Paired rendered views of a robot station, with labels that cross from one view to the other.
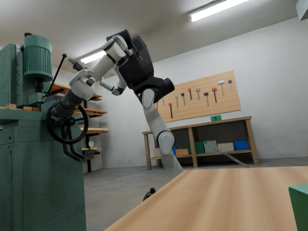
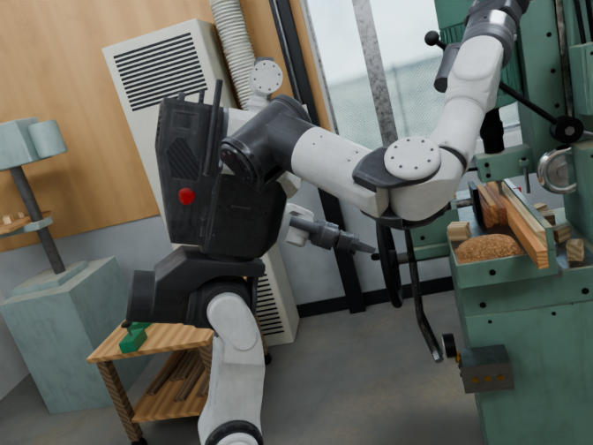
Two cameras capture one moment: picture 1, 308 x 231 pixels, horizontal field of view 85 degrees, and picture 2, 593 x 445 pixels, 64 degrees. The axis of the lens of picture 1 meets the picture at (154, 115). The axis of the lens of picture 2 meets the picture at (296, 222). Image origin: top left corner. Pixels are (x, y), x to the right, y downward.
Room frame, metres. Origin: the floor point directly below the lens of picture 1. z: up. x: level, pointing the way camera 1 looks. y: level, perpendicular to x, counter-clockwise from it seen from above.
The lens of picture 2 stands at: (2.33, 0.02, 1.38)
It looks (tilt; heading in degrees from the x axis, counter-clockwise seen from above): 16 degrees down; 168
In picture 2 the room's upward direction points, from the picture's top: 16 degrees counter-clockwise
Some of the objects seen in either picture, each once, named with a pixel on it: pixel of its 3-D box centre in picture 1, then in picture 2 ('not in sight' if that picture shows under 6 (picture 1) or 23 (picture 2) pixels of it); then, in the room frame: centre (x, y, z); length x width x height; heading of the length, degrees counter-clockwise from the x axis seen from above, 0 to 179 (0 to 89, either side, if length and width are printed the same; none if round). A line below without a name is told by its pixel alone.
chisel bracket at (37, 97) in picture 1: (37, 100); (505, 166); (1.23, 0.86, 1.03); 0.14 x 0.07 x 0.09; 62
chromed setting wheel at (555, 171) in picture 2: not in sight; (564, 169); (1.39, 0.90, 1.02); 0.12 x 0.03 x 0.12; 62
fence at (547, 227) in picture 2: not in sight; (518, 199); (1.24, 0.87, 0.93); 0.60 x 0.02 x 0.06; 152
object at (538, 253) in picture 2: not in sight; (510, 214); (1.30, 0.79, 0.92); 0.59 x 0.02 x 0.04; 152
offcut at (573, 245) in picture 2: not in sight; (574, 250); (1.42, 0.87, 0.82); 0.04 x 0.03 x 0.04; 127
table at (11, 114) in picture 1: (49, 118); (466, 229); (1.18, 0.74, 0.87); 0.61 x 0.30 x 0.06; 152
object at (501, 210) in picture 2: not in sight; (494, 204); (1.20, 0.82, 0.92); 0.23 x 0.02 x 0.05; 152
